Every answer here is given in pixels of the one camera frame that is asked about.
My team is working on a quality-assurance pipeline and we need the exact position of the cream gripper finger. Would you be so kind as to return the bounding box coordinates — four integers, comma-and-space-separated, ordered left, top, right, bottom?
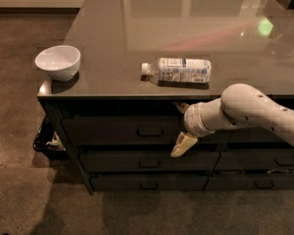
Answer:
173, 102, 189, 114
171, 132, 198, 158

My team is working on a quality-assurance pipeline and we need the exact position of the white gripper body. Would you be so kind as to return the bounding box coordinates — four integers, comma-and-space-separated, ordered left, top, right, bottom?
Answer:
183, 103, 214, 137

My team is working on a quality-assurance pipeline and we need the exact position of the drawer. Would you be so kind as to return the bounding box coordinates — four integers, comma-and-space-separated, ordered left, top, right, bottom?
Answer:
61, 115, 234, 147
215, 149, 294, 171
90, 174, 208, 191
79, 150, 220, 172
205, 174, 294, 190
230, 127, 284, 143

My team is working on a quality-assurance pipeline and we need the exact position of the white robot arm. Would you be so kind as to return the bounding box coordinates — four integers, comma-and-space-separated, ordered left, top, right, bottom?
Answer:
171, 83, 294, 158

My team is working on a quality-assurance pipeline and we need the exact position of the dark grey drawer cabinet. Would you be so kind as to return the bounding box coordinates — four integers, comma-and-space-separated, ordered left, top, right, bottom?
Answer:
38, 0, 294, 192

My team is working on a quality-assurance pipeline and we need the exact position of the clear plastic water bottle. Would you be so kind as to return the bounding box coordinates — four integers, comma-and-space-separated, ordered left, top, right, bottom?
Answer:
141, 58, 212, 84

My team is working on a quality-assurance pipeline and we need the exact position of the white ceramic bowl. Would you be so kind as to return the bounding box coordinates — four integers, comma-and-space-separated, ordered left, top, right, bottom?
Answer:
35, 45, 81, 81

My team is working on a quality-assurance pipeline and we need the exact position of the black bin with trash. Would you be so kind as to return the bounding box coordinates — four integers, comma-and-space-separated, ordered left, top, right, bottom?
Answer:
32, 117, 69, 160

